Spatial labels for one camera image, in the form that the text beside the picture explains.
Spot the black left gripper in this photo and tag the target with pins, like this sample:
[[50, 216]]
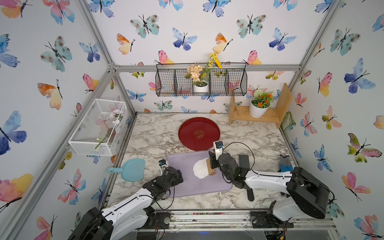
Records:
[[176, 181]]

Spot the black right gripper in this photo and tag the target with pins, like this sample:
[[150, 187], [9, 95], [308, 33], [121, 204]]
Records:
[[213, 159]]

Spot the white dough piece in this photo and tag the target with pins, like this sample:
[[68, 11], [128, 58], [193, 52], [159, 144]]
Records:
[[201, 169]]

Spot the lavender silicone mat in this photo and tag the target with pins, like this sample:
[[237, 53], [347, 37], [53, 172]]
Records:
[[193, 185]]

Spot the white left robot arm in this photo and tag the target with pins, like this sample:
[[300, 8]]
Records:
[[136, 211]]

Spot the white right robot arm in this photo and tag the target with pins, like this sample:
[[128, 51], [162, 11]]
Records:
[[307, 195]]

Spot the red round tray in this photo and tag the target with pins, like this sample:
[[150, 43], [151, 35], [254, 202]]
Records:
[[199, 134]]

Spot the teal plastic scoop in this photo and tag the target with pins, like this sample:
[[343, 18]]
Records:
[[131, 171]]

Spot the white ribbed flower pot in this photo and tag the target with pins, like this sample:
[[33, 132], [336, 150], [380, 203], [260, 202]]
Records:
[[257, 109]]

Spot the blue rubber glove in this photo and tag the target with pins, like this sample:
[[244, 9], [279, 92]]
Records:
[[285, 164]]

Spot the wooden shelf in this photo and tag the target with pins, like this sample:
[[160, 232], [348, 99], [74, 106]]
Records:
[[271, 115]]

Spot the pink artificial flower stem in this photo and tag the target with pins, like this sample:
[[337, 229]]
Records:
[[113, 127]]

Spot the orange flower plant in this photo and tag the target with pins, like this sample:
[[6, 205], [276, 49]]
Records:
[[262, 99]]

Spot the green paper packet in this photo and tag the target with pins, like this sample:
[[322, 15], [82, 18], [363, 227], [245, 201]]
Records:
[[288, 122]]

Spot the white pot with flowers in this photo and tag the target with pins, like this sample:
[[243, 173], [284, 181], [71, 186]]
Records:
[[200, 75]]

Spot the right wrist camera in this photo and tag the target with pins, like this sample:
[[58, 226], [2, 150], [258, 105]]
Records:
[[219, 149]]

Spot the white mesh wall basket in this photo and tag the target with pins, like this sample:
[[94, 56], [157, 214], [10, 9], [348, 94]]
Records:
[[91, 127]]

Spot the black wire wall basket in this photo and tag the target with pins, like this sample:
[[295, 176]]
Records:
[[187, 80]]

